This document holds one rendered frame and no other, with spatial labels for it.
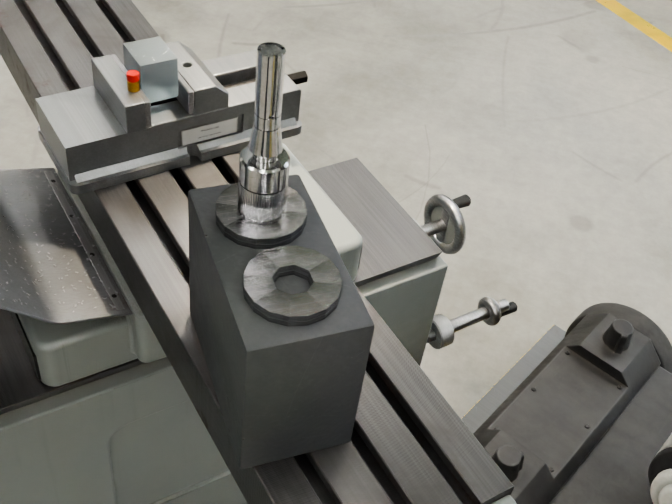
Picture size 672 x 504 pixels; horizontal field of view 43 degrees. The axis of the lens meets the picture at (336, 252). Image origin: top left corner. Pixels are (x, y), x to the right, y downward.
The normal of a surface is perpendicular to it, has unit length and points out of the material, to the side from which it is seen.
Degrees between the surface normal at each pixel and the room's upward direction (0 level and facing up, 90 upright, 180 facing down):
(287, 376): 90
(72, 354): 90
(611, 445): 0
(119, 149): 90
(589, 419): 0
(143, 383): 90
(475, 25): 0
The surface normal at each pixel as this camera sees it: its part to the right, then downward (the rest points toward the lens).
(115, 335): 0.50, 0.64
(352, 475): 0.11, -0.72
